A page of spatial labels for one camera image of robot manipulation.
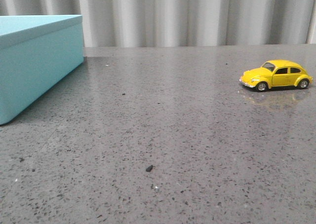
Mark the yellow toy beetle car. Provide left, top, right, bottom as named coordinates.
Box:
left=239, top=59, right=313, bottom=92

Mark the light blue storage box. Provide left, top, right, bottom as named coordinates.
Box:
left=0, top=15, right=83, bottom=124

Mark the small black debris piece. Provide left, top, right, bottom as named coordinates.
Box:
left=146, top=165, right=154, bottom=172

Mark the grey pleated curtain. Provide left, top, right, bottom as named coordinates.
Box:
left=0, top=0, right=316, bottom=47

